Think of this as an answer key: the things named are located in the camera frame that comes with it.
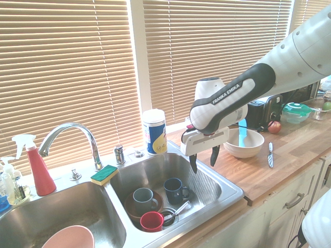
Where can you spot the stainless steel double sink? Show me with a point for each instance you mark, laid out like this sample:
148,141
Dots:
77,206

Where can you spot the red apple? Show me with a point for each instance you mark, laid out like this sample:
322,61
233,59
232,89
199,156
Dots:
274,127

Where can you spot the blue spatula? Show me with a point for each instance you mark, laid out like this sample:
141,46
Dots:
243,137

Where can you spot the red plastic cup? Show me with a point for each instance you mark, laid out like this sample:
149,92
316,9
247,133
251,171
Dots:
151,222

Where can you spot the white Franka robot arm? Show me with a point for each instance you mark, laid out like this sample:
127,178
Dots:
297,51

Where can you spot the wide tan window blind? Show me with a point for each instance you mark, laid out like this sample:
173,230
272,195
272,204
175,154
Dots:
64,64

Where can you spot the navy blue mug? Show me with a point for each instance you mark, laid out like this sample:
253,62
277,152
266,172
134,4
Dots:
173,191

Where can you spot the chrome sink hole cap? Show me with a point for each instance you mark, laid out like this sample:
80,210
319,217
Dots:
138,154

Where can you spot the clear plastic container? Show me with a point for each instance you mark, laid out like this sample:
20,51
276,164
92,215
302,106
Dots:
319,112

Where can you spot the chrome sink knob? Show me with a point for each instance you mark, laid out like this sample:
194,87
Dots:
75,175

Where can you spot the blue yellow wipes canister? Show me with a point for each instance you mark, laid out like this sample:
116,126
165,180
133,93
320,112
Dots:
155,134

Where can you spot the clear glass mug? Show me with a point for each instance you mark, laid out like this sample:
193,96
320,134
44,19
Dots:
186,120

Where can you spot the red spray bottle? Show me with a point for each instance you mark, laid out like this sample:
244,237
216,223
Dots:
41,175

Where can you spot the small zebra pattern knife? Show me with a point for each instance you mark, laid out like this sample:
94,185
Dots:
270,157

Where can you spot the grey mug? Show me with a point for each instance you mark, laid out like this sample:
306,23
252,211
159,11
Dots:
142,201

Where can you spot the dark microwave oven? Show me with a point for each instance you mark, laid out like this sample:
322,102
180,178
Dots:
305,93

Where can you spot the chrome gooseneck faucet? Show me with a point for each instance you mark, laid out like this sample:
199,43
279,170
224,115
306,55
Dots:
77,127

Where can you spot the green yellow sponge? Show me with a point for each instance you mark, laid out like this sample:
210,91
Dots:
104,174

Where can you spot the black toaster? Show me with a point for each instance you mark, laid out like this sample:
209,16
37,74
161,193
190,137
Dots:
263,111

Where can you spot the chrome side sprayer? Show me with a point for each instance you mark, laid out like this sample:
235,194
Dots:
119,155

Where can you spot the metal sink strainer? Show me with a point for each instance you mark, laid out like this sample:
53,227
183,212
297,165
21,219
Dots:
169,219

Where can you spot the narrow tan window blind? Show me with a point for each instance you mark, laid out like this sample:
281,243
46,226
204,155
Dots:
307,10

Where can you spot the cream kitchen cabinet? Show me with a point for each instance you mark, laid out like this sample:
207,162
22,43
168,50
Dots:
271,219

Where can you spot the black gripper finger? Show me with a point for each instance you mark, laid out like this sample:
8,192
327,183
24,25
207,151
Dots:
214,156
194,164

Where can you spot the green lid food container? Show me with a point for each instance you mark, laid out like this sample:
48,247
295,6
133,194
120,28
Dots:
296,111

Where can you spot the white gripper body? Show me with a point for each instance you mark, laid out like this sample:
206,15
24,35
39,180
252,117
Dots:
204,142

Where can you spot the glass jar with brushes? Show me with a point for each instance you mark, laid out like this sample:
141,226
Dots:
20,193

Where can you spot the clear soap pump bottle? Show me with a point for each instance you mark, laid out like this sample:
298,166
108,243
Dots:
7,178

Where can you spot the pink bowl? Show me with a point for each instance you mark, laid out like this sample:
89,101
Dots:
72,237

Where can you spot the green apple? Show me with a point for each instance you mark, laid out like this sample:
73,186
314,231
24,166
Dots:
327,105

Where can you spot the brown wooden bowl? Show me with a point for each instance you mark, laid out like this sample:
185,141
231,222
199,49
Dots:
130,209

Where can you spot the blue plastic item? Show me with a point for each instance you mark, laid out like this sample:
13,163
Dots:
3,204

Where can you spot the white ceramic bowl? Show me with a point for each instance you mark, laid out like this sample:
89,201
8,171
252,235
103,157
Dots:
245,149

